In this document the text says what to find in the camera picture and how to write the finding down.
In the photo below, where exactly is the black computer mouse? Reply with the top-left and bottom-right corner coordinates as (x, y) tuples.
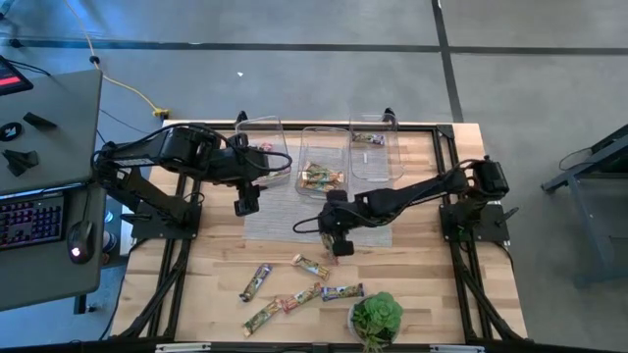
(67, 220), (97, 266)

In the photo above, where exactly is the small black bar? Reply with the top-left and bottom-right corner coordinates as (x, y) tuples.
(22, 111), (59, 131)

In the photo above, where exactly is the yellow extension cable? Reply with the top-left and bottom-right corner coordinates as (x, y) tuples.
(63, 0), (172, 122)

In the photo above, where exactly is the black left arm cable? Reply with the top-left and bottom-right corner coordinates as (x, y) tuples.
(244, 146), (294, 174)

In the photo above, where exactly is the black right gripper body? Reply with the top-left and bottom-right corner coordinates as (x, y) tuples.
(318, 208), (355, 259)

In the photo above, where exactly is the round black disc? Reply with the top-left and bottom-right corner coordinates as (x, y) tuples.
(0, 121), (24, 142)

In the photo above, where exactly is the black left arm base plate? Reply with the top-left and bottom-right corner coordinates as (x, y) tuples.
(120, 203), (202, 241)

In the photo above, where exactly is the green orange granola bar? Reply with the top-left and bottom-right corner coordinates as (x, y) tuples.
(299, 169), (344, 186)
(303, 161), (344, 178)
(290, 253), (333, 281)
(241, 297), (285, 338)
(298, 176), (340, 193)

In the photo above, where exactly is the clear plastic bin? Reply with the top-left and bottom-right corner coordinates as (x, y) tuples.
(295, 126), (350, 200)
(348, 111), (406, 183)
(235, 115), (291, 188)

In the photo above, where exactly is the grey desk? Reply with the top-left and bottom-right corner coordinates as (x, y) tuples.
(0, 68), (107, 313)

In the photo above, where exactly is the green succulent in white pot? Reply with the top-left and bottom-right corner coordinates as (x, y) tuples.
(348, 291), (406, 353)

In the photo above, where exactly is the grey metal side table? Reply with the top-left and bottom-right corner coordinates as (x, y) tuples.
(541, 123), (628, 289)

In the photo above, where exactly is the black angular part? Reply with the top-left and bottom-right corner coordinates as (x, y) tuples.
(1, 149), (40, 177)

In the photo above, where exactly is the black tablet with red screen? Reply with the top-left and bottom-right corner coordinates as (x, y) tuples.
(0, 54), (34, 97)

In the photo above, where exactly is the black backlit keyboard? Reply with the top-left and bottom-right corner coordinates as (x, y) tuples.
(0, 191), (68, 251)

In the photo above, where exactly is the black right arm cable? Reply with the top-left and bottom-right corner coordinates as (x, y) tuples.
(292, 214), (326, 235)

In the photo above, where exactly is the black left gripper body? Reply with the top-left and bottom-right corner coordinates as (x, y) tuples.
(234, 181), (262, 218)

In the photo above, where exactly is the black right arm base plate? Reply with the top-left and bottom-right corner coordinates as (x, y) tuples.
(440, 203), (520, 243)

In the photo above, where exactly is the green purple granola bar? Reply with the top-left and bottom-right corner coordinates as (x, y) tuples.
(351, 131), (387, 147)
(320, 282), (366, 302)
(238, 263), (274, 303)

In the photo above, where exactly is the silver metal bracket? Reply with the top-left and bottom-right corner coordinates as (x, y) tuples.
(430, 344), (487, 353)
(155, 342), (212, 353)

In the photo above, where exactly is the grey woven table mat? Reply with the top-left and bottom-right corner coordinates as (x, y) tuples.
(243, 144), (393, 248)

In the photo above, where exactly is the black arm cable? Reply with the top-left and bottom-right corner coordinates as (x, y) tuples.
(292, 214), (326, 235)
(244, 146), (294, 174)

